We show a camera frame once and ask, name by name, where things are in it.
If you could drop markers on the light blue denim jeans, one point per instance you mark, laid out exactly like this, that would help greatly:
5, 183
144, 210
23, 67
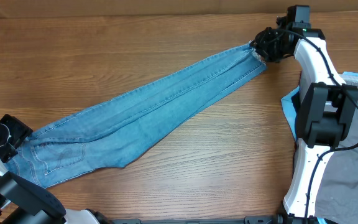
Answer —
118, 131

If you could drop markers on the light blue garment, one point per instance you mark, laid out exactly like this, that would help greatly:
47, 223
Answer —
291, 103

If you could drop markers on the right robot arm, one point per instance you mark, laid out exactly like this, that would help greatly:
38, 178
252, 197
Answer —
323, 119

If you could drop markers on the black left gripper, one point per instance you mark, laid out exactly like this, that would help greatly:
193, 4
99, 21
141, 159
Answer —
20, 131

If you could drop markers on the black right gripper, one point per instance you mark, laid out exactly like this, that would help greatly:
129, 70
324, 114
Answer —
260, 45

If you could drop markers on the grey trousers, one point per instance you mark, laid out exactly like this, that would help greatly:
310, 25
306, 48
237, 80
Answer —
337, 198

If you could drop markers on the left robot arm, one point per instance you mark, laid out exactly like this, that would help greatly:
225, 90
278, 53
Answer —
35, 205

